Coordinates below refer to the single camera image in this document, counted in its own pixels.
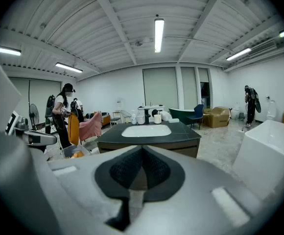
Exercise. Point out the pink towel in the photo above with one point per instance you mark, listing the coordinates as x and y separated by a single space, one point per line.
93 128

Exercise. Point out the white cabinet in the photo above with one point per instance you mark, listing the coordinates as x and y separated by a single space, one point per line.
151 108

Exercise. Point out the ceiling air conditioner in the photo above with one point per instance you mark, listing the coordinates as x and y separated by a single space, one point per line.
262 48

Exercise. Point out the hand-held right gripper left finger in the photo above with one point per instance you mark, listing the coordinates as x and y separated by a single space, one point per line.
88 180

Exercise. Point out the pale green rectangular tray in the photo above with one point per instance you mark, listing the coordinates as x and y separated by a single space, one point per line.
173 120

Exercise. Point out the large cardboard box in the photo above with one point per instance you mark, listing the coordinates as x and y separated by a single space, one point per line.
218 117

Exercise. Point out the black sink faucet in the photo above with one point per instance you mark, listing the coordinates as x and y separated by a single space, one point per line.
147 117

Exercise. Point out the blue chair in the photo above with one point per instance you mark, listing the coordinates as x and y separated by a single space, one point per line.
197 114

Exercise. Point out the black top vanity cabinet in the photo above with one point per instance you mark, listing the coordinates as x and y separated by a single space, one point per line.
186 136

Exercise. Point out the wooden stool chair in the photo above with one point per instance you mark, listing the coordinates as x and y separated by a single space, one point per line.
115 117

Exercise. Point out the sofa with orange cushions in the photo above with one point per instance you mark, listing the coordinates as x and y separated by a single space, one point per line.
105 119

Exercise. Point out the black standing fan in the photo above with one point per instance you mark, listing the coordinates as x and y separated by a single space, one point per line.
34 114

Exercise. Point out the orange towel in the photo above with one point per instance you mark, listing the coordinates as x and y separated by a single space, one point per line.
73 130

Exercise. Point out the white basket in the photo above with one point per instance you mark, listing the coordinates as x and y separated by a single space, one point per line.
73 152

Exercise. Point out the white sink basin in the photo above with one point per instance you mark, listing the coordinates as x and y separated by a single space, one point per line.
147 131

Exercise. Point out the white pump bottle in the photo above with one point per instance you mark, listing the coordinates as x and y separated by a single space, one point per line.
134 119

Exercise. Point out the grey window blind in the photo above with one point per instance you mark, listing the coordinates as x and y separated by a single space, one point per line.
160 88
188 88

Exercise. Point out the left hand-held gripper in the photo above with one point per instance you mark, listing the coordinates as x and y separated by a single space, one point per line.
14 122

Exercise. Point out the white toilet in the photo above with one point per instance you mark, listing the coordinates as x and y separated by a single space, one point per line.
235 112

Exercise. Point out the white bathtub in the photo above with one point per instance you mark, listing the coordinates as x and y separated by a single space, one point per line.
262 155

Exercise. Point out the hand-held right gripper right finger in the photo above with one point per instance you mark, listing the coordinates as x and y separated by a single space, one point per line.
193 180

